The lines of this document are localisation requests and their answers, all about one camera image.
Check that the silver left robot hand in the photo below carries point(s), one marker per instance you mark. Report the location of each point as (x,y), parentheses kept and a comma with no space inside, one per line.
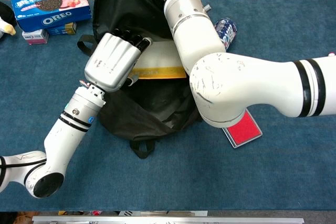
(110,64)

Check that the white and yellow book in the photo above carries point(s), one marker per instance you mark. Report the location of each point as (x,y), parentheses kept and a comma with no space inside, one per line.
(160,61)

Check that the black backpack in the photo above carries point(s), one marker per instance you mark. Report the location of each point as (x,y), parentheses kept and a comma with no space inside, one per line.
(147,108)

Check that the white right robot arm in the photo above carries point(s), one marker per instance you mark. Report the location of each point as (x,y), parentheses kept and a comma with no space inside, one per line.
(236,85)

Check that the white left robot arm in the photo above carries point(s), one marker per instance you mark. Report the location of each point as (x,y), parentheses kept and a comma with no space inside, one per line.
(65,134)

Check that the small blue yellow box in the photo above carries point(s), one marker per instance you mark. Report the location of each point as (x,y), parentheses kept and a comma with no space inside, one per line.
(64,29)

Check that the blue Oreo cookie box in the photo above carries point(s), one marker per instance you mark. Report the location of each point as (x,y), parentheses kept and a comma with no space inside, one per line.
(63,15)

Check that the small white pink box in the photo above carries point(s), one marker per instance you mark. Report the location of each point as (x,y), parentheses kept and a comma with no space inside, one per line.
(35,37)

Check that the blue red drink can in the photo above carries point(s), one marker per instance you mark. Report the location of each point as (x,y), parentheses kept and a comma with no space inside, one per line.
(228,31)

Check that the black white plush toy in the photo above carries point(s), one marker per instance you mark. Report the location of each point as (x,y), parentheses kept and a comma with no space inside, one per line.
(6,24)

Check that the blue felt table cover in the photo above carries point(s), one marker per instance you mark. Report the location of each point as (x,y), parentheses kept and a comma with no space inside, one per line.
(131,182)

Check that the red ink pad case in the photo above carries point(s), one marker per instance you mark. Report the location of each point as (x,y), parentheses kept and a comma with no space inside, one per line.
(245,129)

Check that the silver vented plate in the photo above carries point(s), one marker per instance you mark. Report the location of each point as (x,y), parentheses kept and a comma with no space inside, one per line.
(128,213)

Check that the red white marker pen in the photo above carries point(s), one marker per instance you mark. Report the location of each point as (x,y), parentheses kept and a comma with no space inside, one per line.
(333,54)

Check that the aluminium profile rail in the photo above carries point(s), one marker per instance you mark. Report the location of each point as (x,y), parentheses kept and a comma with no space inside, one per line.
(168,220)

